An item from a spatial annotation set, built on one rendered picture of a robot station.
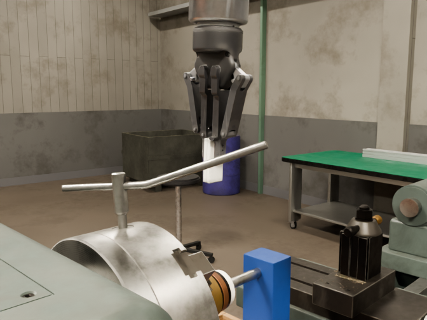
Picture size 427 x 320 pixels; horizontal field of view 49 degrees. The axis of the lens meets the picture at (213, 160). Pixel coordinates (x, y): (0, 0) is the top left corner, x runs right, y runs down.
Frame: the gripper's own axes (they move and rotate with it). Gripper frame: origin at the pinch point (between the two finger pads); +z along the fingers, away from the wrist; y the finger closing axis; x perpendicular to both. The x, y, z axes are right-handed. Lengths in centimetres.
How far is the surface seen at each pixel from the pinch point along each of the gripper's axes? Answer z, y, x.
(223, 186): 140, 377, -401
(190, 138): 82, 454, -407
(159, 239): 10.9, 0.5, 10.1
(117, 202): 6.4, 7.7, 12.7
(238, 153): -2.5, -7.7, 2.8
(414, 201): 24, 3, -93
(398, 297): 36, -11, -51
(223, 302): 26.5, 1.2, -5.1
